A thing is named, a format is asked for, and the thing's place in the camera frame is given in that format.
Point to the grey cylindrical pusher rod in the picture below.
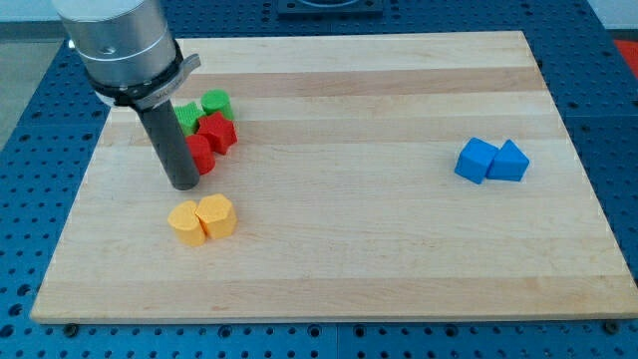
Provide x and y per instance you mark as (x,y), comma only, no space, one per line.
(167,138)

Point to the yellow heart block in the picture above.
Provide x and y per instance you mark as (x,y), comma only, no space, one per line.
(186,224)

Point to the yellow hexagon block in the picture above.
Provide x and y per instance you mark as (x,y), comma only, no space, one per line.
(217,216)

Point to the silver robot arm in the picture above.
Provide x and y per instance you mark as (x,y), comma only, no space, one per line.
(132,60)

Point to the green star block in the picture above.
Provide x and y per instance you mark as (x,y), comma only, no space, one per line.
(188,117)

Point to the red cylinder block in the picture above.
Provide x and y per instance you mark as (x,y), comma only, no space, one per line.
(201,153)

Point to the green cylinder block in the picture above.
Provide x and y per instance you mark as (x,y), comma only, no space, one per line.
(217,100)

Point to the red star block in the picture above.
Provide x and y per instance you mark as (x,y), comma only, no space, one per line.
(219,131)

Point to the dark mounting plate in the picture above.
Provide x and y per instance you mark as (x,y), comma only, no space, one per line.
(290,8)

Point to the wooden board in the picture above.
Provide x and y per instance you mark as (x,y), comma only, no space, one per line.
(347,202)

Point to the blue cube block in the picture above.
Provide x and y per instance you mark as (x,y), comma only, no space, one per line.
(475,160)

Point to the blue triangle block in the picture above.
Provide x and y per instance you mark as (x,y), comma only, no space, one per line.
(510,163)

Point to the red object at edge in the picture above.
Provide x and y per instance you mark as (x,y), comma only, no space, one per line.
(629,52)

